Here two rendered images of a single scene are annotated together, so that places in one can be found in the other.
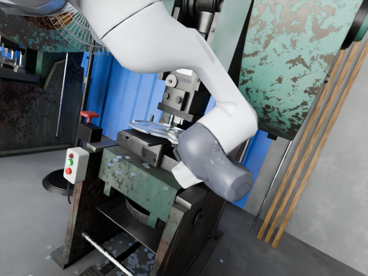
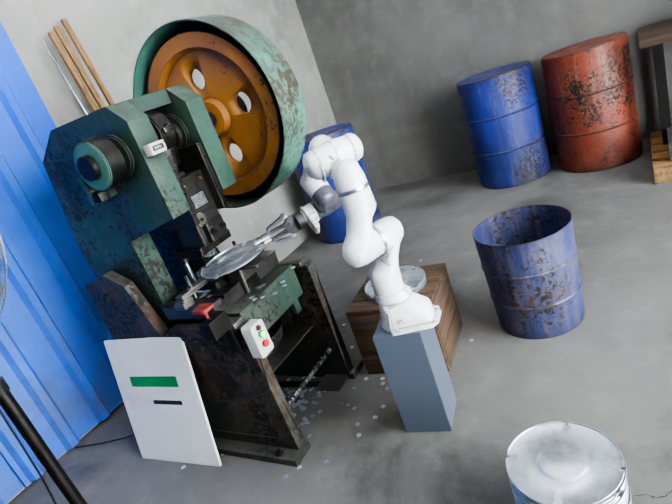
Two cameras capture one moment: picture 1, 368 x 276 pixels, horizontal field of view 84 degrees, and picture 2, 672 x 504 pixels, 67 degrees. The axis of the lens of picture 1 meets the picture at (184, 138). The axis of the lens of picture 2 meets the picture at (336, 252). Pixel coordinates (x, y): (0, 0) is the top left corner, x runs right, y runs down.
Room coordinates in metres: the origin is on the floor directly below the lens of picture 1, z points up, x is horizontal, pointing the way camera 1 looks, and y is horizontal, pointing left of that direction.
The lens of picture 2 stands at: (0.08, 2.01, 1.39)
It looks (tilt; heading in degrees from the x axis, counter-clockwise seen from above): 20 degrees down; 280
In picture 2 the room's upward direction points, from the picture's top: 20 degrees counter-clockwise
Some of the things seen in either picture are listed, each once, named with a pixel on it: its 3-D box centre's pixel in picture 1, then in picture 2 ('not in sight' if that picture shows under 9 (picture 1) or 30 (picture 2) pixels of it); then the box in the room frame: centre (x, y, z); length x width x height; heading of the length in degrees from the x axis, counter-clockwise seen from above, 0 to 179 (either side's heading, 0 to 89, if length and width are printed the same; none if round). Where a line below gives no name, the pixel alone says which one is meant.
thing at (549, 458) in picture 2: not in sight; (562, 461); (-0.11, 0.94, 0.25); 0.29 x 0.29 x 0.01
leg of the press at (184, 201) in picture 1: (214, 205); (254, 297); (0.97, -0.26, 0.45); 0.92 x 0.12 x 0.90; 155
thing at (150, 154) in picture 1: (151, 148); (249, 273); (0.80, 0.12, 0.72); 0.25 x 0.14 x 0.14; 155
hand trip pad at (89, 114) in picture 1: (88, 120); (206, 315); (0.89, 0.44, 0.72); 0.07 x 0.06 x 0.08; 155
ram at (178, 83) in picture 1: (188, 75); (194, 207); (0.92, 0.06, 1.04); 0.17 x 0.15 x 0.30; 155
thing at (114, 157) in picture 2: not in sight; (105, 167); (1.08, 0.26, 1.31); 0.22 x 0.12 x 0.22; 155
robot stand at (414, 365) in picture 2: not in sight; (416, 370); (0.24, 0.36, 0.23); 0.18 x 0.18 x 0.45; 75
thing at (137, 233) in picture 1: (154, 212); (253, 353); (0.96, 0.04, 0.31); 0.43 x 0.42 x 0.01; 65
